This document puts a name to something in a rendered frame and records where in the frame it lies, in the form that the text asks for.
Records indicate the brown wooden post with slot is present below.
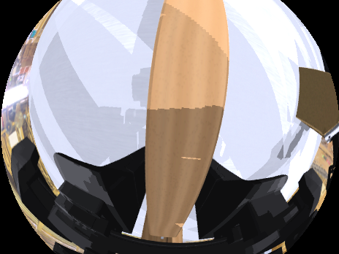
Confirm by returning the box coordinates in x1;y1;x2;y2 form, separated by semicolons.
141;210;183;243

